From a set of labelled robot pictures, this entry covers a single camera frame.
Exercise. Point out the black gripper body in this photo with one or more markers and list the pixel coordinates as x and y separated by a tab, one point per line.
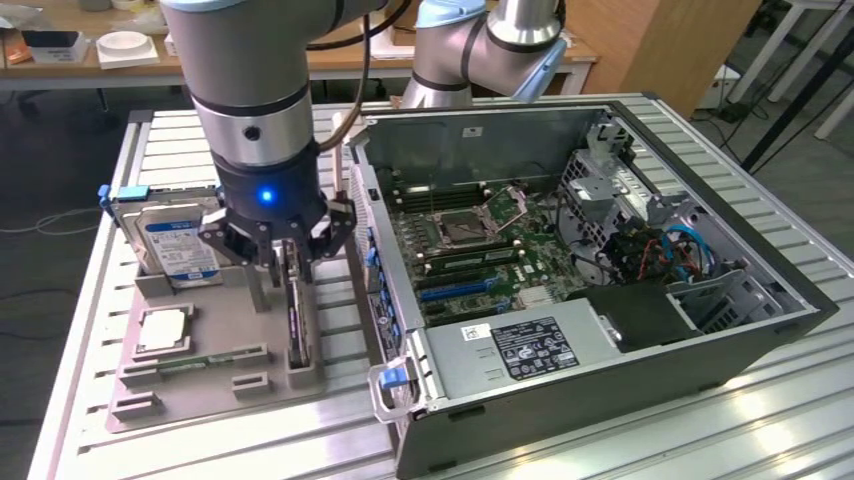
267	195

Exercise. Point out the black nvidia graphics card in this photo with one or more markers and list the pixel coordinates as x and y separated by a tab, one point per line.
298	325

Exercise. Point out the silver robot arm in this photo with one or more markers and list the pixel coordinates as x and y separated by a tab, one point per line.
240	75

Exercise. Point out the hard disk with blue carrier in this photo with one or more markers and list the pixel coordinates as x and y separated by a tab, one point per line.
176	245

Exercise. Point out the grey parts rack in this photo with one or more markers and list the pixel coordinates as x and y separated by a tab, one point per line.
214	325

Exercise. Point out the CPU socket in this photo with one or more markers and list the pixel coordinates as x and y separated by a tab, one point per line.
463	229

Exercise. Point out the silver CPU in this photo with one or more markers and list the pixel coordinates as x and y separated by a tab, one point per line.
163	331

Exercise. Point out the blue expansion slot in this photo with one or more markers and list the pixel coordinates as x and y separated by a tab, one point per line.
461	291

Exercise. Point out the loose green RAM stick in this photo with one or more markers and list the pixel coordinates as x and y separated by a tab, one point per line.
214	361

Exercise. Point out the green motherboard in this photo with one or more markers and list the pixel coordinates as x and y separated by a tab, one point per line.
534	250

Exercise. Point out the silver power supply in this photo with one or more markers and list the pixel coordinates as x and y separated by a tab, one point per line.
467	360

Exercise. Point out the silver chipset heatsink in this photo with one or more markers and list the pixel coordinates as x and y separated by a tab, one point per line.
537	296

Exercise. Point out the small white carton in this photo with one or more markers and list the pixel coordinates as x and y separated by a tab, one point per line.
168	46

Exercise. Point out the white paper stack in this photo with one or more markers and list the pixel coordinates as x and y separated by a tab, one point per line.
394	47

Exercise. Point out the white round dish box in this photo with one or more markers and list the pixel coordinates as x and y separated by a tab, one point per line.
127	50

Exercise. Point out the wooden desk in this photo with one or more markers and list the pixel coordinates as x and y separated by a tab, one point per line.
80	67

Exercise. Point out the metal disk bay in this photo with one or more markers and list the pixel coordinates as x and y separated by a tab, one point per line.
594	190

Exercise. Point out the white box with black lid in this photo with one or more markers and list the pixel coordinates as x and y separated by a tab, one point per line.
54	45

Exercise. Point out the grey cup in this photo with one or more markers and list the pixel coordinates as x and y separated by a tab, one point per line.
95	5

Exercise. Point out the orange object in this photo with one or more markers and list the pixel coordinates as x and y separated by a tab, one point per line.
16	54

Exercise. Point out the black plastic shroud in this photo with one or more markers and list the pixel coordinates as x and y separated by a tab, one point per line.
641	320

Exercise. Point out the black open PC case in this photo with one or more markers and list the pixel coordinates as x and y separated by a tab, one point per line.
601	400

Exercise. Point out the grey drive cage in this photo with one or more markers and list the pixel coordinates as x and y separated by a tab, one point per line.
727	300

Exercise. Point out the wooden cabinet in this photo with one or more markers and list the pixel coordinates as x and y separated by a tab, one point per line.
667	50

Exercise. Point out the white table frame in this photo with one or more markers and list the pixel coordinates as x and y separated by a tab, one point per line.
833	117

